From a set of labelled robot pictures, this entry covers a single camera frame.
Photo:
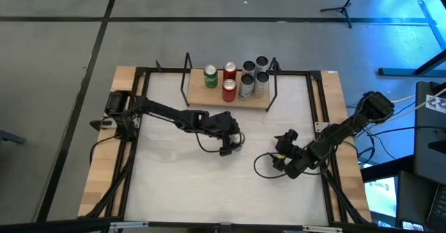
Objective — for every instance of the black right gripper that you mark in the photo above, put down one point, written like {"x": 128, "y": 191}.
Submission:
{"x": 298, "y": 163}

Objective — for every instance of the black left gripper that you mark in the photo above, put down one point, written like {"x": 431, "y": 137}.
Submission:
{"x": 221, "y": 125}

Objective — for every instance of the red Coca-Cola can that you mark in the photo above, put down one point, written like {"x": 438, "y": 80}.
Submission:
{"x": 229, "y": 93}
{"x": 229, "y": 73}

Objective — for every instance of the white blue Celsius can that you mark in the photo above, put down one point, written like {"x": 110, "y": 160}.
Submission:
{"x": 245, "y": 90}

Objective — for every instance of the white Celsius can pineapple print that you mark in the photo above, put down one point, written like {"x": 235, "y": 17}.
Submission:
{"x": 260, "y": 88}

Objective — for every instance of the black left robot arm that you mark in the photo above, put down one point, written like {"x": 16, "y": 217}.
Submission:
{"x": 163, "y": 111}

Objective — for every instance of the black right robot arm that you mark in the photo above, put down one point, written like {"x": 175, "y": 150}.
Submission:
{"x": 334, "y": 135}

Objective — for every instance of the yellow tape label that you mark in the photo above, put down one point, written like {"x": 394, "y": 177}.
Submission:
{"x": 280, "y": 155}

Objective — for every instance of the lit computer screen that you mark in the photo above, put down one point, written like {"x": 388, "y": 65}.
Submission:
{"x": 381, "y": 198}

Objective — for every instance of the black computer case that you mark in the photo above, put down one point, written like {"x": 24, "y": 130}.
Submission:
{"x": 414, "y": 198}

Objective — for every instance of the black floor stand base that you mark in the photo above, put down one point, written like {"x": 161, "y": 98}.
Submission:
{"x": 400, "y": 72}

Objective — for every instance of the black cabinet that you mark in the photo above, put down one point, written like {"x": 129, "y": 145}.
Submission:
{"x": 428, "y": 139}

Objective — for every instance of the black tripod stand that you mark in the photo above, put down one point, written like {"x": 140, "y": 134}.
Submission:
{"x": 344, "y": 8}

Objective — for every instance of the white paper black markers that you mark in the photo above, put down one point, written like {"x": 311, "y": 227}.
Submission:
{"x": 437, "y": 104}

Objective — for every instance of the black keyboard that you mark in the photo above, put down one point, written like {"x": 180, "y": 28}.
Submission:
{"x": 439, "y": 208}

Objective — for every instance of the grey floor object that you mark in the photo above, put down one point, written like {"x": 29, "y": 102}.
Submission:
{"x": 10, "y": 137}

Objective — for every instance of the wooden shelf black metal frame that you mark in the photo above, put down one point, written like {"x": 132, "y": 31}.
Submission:
{"x": 205, "y": 95}

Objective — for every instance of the silver metal bracket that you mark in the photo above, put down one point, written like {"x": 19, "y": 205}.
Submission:
{"x": 322, "y": 229}
{"x": 129, "y": 224}

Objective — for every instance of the black metal table frame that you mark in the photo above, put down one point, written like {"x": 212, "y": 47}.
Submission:
{"x": 170, "y": 69}

